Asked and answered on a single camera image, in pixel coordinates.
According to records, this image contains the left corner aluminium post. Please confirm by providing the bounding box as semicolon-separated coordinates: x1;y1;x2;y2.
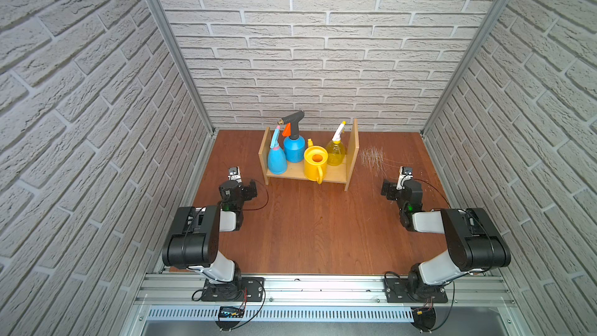
146;0;216;136

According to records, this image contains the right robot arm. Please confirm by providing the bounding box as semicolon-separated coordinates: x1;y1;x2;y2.
381;180;511;303

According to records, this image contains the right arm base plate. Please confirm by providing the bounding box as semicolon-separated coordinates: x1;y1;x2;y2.
383;278;449;304

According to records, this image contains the blue grey pressure sprayer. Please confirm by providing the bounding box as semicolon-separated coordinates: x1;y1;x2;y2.
278;110;306;163

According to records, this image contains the yellow spray bottle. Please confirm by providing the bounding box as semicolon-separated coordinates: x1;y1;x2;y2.
326;121;347;166

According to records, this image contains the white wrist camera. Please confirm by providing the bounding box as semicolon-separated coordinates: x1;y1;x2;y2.
396;166;413;191
228;166;243;183

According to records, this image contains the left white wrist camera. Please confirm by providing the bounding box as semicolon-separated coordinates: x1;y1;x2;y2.
228;166;243;183

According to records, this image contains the light blue pink spray bottle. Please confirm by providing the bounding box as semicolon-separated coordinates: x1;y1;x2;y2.
267;125;288;175

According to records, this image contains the left green circuit board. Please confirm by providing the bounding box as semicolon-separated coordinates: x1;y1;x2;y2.
217;306;246;320

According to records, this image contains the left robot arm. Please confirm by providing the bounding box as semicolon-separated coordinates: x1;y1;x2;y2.
162;180;261;303

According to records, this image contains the corner aluminium post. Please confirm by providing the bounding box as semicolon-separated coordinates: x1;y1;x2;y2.
421;0;510;140
146;0;216;136

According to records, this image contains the aluminium front rail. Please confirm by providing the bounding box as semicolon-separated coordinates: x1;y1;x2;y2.
134;272;517;308

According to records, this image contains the wooden shelf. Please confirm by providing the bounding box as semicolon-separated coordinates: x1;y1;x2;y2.
258;118;359;191

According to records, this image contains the yellow watering can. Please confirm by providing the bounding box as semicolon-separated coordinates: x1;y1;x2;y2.
303;138;328;184

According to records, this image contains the right corner aluminium post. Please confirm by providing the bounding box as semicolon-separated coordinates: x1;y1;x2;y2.
421;0;510;140

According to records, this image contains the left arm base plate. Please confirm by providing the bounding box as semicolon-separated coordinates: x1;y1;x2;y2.
199;277;265;303

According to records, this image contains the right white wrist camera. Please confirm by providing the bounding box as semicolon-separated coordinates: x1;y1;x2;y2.
396;166;413;191

